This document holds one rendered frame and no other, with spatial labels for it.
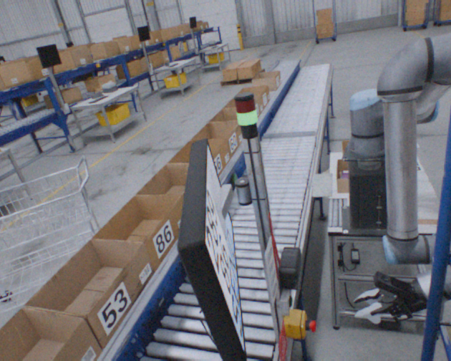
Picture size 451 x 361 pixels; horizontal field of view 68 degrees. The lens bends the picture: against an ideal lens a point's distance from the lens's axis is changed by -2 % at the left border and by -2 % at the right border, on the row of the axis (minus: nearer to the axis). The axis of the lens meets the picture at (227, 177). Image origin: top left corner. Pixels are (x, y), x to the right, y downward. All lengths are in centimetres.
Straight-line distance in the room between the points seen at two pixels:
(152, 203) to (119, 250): 39
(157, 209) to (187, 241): 136
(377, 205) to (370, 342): 90
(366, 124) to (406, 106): 57
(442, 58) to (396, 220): 47
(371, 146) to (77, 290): 143
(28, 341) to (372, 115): 162
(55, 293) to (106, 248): 27
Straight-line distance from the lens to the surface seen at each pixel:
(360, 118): 160
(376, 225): 184
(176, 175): 222
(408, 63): 103
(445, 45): 105
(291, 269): 115
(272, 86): 429
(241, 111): 86
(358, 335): 236
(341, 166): 239
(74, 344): 127
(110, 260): 169
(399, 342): 236
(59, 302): 160
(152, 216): 195
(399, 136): 106
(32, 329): 154
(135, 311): 145
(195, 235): 55
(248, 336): 143
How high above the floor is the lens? 185
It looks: 26 degrees down
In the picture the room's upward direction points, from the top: 11 degrees counter-clockwise
